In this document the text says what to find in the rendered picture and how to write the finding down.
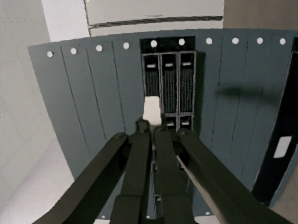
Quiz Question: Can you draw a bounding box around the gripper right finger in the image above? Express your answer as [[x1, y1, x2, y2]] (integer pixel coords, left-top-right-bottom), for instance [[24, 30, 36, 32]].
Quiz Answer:
[[152, 96, 293, 224]]

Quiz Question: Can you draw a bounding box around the dark grey server rack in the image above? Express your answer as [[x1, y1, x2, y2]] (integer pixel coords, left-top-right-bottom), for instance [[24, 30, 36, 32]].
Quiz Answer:
[[27, 28, 298, 208]]

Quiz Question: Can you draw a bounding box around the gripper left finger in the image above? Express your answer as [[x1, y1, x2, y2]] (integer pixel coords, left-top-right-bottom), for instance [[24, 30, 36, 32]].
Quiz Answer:
[[31, 97, 154, 224]]

